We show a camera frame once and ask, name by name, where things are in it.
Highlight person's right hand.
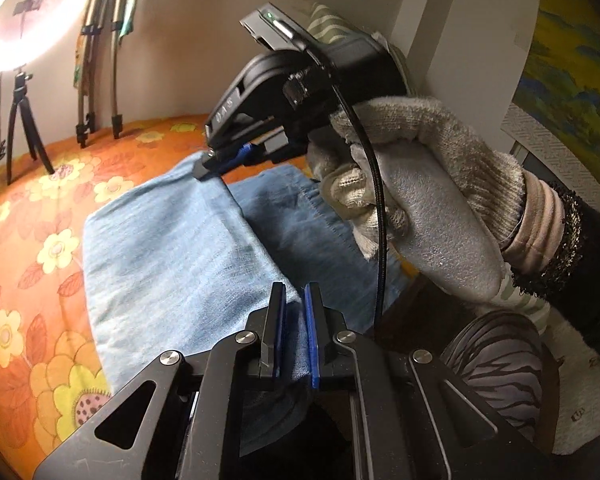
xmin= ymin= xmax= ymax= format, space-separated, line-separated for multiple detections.
xmin=306 ymin=94 xmax=527 ymax=307

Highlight small black tripod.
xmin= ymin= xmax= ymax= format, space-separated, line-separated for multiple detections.
xmin=4 ymin=69 xmax=57 ymax=186

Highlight silver tripod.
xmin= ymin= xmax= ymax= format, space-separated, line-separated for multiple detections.
xmin=75 ymin=0 xmax=127 ymax=150

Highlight framed landscape painting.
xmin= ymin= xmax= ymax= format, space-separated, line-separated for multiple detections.
xmin=500 ymin=0 xmax=600 ymax=211

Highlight ring light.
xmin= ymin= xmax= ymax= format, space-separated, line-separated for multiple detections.
xmin=0 ymin=0 xmax=104 ymax=75

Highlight white printed cloth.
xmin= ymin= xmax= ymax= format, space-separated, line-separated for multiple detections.
xmin=540 ymin=305 xmax=600 ymax=458

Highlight person's right forearm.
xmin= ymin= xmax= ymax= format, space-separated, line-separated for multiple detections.
xmin=497 ymin=170 xmax=600 ymax=356

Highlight white cabinet panel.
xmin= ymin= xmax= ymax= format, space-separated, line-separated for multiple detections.
xmin=390 ymin=0 xmax=542 ymax=127

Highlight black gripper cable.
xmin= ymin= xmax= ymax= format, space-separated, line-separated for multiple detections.
xmin=302 ymin=42 xmax=388 ymax=333

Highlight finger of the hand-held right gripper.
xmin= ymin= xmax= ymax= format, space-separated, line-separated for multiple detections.
xmin=236 ymin=134 xmax=289 ymax=167
xmin=193 ymin=132 xmax=269 ymax=181

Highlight person's leg in striped trousers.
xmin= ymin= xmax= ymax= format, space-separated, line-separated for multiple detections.
xmin=439 ymin=309 xmax=556 ymax=443

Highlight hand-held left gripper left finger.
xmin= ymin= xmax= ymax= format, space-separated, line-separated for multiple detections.
xmin=32 ymin=282 xmax=287 ymax=480

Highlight blue denim pants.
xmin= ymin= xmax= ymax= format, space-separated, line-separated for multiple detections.
xmin=82 ymin=160 xmax=421 ymax=456

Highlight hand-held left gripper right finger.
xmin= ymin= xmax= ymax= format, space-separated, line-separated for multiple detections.
xmin=304 ymin=283 xmax=561 ymax=480

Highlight white green-striped fringed cloth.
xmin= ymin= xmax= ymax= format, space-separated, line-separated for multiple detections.
xmin=304 ymin=2 xmax=411 ymax=88

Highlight orange floral bedsheet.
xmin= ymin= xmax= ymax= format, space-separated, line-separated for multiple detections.
xmin=0 ymin=112 xmax=321 ymax=461

